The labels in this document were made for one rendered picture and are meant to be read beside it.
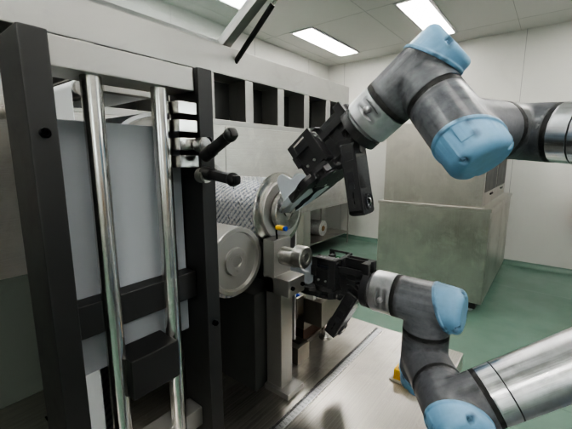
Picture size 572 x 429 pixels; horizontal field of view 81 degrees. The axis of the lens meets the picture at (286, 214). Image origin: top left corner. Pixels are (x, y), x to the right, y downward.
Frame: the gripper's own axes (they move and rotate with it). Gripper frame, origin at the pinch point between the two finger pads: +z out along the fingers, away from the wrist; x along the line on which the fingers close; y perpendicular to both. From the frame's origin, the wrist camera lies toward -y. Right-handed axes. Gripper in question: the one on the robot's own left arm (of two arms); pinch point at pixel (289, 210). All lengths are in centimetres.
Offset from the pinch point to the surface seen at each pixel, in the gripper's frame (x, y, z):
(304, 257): 2.1, -8.8, 1.2
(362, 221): -452, 53, 215
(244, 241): 7.6, -1.0, 6.5
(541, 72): -452, 70, -77
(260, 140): -32, 35, 19
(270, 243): 4.0, -3.3, 4.6
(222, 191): 3.3, 11.5, 9.4
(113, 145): 33.9, 4.6, -11.5
